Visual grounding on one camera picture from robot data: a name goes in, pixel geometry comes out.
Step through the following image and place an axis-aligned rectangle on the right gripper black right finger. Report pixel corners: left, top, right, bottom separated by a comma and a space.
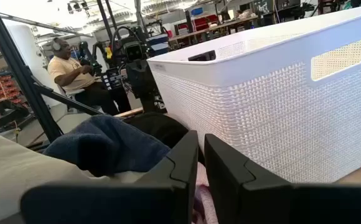
204, 133, 361, 224

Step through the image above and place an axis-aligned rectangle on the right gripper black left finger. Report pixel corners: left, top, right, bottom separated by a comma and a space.
20, 129, 199, 224

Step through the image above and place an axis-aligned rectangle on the pink garment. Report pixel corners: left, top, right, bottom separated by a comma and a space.
191, 161, 220, 224

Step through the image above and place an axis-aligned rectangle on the black garment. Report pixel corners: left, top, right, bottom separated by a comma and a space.
124, 111, 206, 166

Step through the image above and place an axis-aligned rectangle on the navy blue garment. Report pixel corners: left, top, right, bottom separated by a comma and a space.
42, 114, 172, 178

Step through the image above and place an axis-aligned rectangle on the beige garment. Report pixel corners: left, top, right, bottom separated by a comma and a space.
0, 134, 147, 224

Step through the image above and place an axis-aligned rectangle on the black labelled control box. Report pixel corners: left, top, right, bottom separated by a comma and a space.
101, 67, 128, 91

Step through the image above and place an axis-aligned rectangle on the blue white striped box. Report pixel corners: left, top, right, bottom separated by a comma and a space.
145, 33, 170, 57

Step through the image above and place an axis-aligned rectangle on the white chair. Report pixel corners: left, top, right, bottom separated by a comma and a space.
57, 85, 103, 114

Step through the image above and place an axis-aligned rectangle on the person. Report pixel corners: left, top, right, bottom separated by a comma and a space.
47, 37, 132, 116

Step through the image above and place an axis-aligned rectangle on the red storage bin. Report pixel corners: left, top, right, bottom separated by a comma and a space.
194, 14, 219, 32

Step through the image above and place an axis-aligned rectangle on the wooden workbench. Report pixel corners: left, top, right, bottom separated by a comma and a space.
167, 15, 259, 50

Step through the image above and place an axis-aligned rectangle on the white woven plastic basket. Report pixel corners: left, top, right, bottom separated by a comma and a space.
147, 2, 361, 184

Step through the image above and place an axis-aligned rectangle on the large white column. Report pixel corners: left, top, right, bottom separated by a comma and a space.
6, 24, 62, 108

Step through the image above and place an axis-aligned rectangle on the shelf with red bins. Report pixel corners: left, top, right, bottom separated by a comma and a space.
0, 72, 30, 131

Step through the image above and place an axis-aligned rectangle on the black aluminium rig frame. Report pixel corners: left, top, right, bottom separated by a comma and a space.
0, 0, 105, 144

